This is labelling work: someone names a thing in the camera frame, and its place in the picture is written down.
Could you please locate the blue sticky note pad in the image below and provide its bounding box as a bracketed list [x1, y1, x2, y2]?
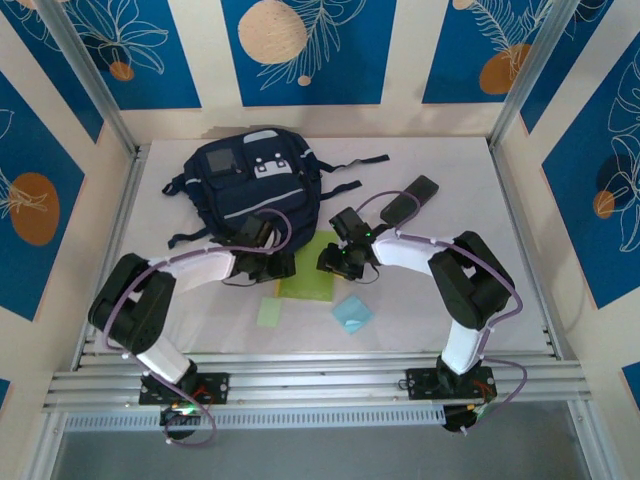
[332, 294, 376, 336]

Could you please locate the green notebook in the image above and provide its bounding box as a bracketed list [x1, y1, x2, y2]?
[277, 229, 339, 303]

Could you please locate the green sticky note pad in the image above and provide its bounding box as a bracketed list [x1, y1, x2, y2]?
[257, 297, 284, 329]

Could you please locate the navy blue backpack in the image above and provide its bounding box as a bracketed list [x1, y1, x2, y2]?
[160, 127, 391, 264]

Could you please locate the black pencil case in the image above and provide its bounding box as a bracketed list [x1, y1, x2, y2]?
[379, 174, 441, 225]

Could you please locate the black connector box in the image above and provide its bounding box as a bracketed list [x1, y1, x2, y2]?
[158, 404, 202, 441]
[442, 403, 490, 434]

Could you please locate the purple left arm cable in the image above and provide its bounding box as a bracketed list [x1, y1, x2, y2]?
[102, 208, 294, 449]

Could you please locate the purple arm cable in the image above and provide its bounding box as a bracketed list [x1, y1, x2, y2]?
[357, 190, 529, 436]
[102, 208, 294, 449]

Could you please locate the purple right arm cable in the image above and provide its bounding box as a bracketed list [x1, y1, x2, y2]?
[357, 190, 529, 436]

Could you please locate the aluminium mounting rail frame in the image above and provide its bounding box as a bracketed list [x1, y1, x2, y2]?
[42, 349, 595, 414]

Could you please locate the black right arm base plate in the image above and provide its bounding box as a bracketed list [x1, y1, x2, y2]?
[405, 366, 497, 401]

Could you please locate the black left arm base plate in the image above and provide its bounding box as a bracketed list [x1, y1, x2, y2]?
[138, 372, 230, 406]

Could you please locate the aluminium table side rail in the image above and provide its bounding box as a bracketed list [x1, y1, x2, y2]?
[488, 142, 566, 361]
[69, 144, 147, 371]

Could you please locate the grey slotted cable duct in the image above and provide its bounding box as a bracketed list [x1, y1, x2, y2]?
[63, 405, 447, 433]

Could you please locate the aluminium frame post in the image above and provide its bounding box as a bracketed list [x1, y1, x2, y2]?
[488, 0, 576, 151]
[35, 0, 142, 157]

